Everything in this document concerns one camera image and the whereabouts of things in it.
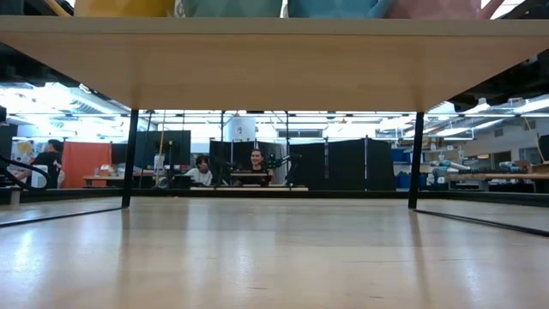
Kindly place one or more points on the green mug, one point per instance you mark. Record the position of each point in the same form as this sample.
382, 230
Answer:
231, 7

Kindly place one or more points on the plain blue mug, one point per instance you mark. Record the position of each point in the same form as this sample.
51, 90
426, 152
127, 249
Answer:
334, 8

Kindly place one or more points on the white mug with reddish rim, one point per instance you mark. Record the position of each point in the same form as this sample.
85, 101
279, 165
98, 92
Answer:
178, 8

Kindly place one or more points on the yellow mug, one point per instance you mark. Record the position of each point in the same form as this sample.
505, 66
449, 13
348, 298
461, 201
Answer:
128, 7

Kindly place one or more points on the pink mug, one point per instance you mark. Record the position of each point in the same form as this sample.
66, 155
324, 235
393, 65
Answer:
437, 8

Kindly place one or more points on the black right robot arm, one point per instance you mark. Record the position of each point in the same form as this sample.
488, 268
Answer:
514, 81

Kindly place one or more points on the black background robot arm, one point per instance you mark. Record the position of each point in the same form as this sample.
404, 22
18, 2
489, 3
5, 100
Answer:
283, 161

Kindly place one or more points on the person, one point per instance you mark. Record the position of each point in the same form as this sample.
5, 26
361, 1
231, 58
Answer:
200, 171
49, 161
257, 165

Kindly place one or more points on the background robot table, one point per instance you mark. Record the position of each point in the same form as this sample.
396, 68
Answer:
257, 188

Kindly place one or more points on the black folding partition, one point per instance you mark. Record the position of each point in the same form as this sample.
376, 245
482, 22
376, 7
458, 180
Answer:
343, 163

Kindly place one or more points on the wooden shelf riser black legs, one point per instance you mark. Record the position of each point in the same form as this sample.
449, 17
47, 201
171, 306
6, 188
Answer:
274, 64

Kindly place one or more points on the blue storage bin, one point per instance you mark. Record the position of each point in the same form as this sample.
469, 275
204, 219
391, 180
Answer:
405, 181
401, 155

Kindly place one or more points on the wooden background table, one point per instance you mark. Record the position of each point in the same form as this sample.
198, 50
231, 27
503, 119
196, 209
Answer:
107, 177

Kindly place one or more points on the long wooden workbench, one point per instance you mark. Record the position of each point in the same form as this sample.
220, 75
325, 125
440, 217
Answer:
493, 176

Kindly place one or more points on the colourful printed poster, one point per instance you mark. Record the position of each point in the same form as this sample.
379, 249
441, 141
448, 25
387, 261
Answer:
23, 152

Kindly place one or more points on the small grey post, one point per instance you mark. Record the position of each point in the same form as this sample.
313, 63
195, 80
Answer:
15, 196

